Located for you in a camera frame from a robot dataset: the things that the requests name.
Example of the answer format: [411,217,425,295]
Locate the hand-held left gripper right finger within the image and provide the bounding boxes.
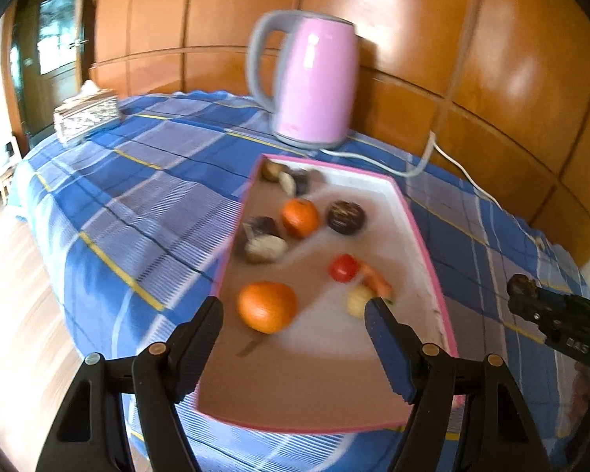
[365,297,555,472]

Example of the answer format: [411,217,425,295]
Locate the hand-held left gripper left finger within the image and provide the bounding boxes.
[34,296,225,472]

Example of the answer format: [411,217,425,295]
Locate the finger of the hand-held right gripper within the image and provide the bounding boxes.
[509,288,571,350]

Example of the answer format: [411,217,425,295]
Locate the small orange carrot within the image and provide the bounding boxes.
[360,264,395,303]

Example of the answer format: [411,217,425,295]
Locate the orange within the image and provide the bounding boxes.
[281,198,320,239]
[237,281,299,334]

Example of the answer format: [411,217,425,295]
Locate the pink shallow cardboard box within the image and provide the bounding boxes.
[193,154,459,434]

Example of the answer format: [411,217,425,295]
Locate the small red tomato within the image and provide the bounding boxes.
[328,254,360,283]

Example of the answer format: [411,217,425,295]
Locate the dark round water chestnut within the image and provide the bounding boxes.
[327,200,367,234]

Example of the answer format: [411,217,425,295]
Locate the person's right hand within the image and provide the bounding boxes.
[573,361,590,433]

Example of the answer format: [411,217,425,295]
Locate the blue checked blanket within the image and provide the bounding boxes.
[7,89,590,472]

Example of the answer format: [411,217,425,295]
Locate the small wooden stool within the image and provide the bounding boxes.
[0,164,18,205]

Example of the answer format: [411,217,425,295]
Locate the patterned white tissue box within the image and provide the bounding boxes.
[53,80,124,146]

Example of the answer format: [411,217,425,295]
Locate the pink electric kettle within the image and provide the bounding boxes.
[247,10,361,151]

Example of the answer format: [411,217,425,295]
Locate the wooden panelled wardrobe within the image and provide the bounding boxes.
[86,0,590,266]

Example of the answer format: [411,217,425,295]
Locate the dark glass door cabinet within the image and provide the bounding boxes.
[7,0,96,148]

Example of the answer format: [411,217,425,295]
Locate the white kettle power cord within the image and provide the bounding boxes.
[322,130,546,247]

